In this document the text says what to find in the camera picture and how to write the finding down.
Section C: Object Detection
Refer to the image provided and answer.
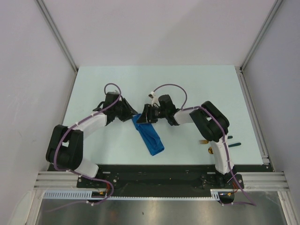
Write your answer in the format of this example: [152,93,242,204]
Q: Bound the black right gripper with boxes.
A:
[136,104,168,124]

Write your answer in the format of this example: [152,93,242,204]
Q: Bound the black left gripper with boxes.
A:
[113,98,137,122]

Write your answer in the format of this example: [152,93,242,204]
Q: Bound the blue cloth napkin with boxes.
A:
[132,114,165,156]

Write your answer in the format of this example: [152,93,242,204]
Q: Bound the gold fork green handle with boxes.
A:
[199,135,233,144]

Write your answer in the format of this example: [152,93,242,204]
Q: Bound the gold spoon green handle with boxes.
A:
[208,142,241,154]

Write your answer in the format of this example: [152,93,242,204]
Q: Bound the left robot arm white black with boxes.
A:
[45,92,138,188]

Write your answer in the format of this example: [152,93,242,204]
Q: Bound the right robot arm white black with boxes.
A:
[137,95,234,188]

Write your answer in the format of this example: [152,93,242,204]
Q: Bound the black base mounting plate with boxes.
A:
[48,164,274,197]

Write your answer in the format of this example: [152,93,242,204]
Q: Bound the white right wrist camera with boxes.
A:
[148,91,159,106]

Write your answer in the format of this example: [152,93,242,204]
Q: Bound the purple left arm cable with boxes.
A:
[44,83,122,211]

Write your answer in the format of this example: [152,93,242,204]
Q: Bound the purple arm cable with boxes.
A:
[150,83,256,207]
[44,83,122,211]

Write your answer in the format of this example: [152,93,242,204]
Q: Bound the white slotted cable duct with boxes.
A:
[43,190,219,201]

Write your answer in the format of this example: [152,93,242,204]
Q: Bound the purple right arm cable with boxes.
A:
[150,83,256,207]

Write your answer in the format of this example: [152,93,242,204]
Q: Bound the left aluminium corner post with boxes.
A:
[34,0,79,74]

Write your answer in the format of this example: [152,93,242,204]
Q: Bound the aluminium corner post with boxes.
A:
[239,0,285,72]
[34,0,79,74]

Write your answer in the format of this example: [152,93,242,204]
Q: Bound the aluminium front frame rail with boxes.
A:
[34,171,290,191]

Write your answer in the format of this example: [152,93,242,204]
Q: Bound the right aluminium corner post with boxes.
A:
[239,0,285,72]

